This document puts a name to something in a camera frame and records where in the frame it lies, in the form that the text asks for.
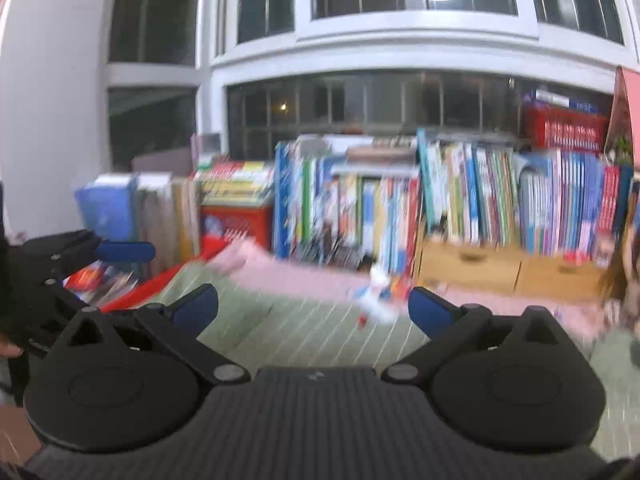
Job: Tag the colourful book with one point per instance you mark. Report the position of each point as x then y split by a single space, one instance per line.
100 277

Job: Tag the wooden drawer organizer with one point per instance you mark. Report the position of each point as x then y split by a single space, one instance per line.
475 260

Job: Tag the red plastic crate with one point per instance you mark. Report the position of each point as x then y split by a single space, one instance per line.
235 225

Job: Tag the green checked cloth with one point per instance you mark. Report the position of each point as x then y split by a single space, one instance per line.
300 330

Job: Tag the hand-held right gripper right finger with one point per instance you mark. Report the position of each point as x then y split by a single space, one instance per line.
430 308

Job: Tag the white framed window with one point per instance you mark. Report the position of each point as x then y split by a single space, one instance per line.
400 50

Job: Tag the grey cardboard box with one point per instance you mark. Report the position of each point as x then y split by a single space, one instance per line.
160 162

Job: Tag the person's left hand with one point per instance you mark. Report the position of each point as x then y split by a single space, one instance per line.
10 349

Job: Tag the brown-haired doll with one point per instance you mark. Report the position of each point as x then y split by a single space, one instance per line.
625 270

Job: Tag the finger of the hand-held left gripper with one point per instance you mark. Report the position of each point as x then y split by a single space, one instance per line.
125 252

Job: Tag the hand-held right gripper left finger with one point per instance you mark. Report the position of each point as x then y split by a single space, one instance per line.
197 306

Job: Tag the stack of flat books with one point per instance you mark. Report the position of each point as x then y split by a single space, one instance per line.
235 185

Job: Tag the red basket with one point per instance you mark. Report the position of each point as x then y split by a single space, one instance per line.
565 130

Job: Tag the small red wrapper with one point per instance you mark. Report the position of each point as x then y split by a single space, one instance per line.
362 320

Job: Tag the pink toy house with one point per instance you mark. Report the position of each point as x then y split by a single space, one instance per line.
627 110

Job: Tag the row of beige-spined books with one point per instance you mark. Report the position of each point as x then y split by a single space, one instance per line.
160 215

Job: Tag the model bicycle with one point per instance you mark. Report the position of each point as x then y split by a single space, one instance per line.
325 252

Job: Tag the row of large upright books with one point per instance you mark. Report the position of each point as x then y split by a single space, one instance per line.
350 210

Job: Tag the pink blanket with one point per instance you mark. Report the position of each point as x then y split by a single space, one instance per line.
300 280

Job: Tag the row of slim upright books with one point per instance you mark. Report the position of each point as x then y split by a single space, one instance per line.
500 200

